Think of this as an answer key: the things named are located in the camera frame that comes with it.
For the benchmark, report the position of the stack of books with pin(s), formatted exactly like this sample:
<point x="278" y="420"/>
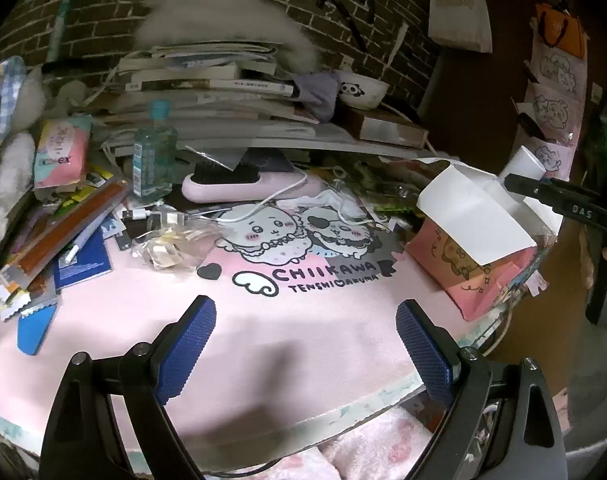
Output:
<point x="198" y="105"/>

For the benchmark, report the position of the white panda bowl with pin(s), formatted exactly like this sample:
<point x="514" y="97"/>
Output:
<point x="363" y="90"/>

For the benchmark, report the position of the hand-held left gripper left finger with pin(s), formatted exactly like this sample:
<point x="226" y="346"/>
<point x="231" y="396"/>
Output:
<point x="188" y="345"/>

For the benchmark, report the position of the blue plaid cloth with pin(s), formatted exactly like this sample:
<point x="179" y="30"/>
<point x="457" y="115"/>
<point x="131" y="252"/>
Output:
<point x="11" y="90"/>

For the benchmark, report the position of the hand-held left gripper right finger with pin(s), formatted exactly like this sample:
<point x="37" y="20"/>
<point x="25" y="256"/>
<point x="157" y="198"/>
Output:
<point x="426" y="355"/>

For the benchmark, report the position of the blue booklet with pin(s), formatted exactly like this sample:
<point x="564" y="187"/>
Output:
<point x="86" y="262"/>

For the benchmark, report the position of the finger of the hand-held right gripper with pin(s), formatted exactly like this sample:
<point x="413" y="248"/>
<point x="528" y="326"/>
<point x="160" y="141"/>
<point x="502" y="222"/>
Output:
<point x="573" y="205"/>

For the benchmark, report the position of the white fluffy toy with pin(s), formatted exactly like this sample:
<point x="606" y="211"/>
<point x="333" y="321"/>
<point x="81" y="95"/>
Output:
<point x="13" y="160"/>

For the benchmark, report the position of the pink hair brush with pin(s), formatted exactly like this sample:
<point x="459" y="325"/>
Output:
<point x="253" y="185"/>

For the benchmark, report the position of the teal hoop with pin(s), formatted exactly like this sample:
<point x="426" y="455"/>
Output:
<point x="66" y="15"/>

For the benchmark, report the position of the pink cartoon hanging organizer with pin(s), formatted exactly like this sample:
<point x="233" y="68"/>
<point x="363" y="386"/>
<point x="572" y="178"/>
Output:
<point x="556" y="100"/>

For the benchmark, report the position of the white face mask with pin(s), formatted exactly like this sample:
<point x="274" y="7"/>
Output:
<point x="338" y="202"/>

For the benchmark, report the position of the white fluffy plush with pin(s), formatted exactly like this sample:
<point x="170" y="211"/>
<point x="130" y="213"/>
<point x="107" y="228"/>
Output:
<point x="223" y="20"/>

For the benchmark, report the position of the white stick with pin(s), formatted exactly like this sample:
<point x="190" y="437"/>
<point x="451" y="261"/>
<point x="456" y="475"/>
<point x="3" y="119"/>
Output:
<point x="399" y="42"/>

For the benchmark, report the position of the brown box under bowl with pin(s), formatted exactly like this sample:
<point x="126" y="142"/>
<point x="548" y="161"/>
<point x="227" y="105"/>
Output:
<point x="388" y="127"/>

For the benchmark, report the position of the orange bag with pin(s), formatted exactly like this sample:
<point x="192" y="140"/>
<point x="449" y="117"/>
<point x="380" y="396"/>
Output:
<point x="558" y="25"/>

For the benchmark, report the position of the white pen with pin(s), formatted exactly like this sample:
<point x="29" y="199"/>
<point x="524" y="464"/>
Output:
<point x="73" y="252"/>

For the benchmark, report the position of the white zigzag-edged sachet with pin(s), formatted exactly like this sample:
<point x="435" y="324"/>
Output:
<point x="13" y="305"/>

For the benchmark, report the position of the white paper tote bag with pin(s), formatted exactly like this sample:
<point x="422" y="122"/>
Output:
<point x="458" y="10"/>

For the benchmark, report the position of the crumpled clear plastic bags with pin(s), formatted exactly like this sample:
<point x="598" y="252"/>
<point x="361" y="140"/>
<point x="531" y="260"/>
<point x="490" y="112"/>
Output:
<point x="173" y="247"/>

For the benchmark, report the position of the green foil wrapper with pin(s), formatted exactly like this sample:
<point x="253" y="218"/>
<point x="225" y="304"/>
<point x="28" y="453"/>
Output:
<point x="378" y="190"/>

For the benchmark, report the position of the white wall plug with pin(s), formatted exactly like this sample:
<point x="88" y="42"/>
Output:
<point x="347" y="63"/>

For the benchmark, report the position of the pink pad packet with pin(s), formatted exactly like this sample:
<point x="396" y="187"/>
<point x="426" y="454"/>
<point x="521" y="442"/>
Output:
<point x="61" y="152"/>

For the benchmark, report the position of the pink cartoon desk mat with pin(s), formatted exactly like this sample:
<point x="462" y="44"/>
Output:
<point x="293" y="330"/>

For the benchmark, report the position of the pink box with white flaps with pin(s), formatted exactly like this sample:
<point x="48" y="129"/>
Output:
<point x="463" y="270"/>

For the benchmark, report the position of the clear bottle with blue cap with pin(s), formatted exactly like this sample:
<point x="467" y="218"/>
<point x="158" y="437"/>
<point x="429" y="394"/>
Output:
<point x="151" y="160"/>

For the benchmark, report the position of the purple cloth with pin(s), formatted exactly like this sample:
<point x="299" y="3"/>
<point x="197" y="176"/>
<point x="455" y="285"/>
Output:
<point x="318" y="95"/>

